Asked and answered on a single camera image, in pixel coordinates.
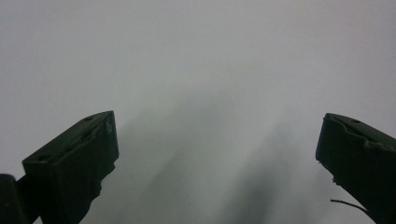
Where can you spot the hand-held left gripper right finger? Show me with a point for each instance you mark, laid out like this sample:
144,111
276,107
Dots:
358,161

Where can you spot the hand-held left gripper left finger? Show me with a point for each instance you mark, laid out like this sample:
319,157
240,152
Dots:
71,168

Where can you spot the light blue mat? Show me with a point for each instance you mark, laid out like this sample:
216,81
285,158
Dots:
199,62

